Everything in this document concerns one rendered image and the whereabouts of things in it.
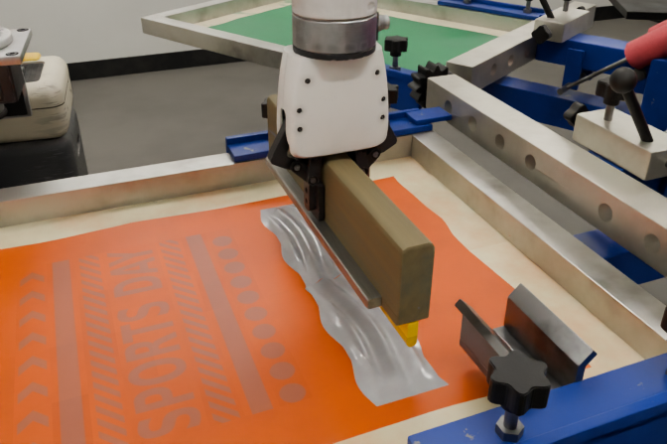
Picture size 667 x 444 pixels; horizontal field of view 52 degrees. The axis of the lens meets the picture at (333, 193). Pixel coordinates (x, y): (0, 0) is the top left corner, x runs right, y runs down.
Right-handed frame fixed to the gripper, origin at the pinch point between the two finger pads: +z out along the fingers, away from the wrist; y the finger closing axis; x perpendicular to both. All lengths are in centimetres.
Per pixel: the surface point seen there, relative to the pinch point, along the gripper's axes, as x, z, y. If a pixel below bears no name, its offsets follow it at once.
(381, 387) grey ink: 16.7, 10.3, 2.1
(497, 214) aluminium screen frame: -2.5, 8.4, -22.3
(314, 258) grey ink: -3.6, 9.9, 0.9
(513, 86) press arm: -51, 13, -59
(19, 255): -17.7, 10.9, 31.6
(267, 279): -2.8, 10.7, 6.5
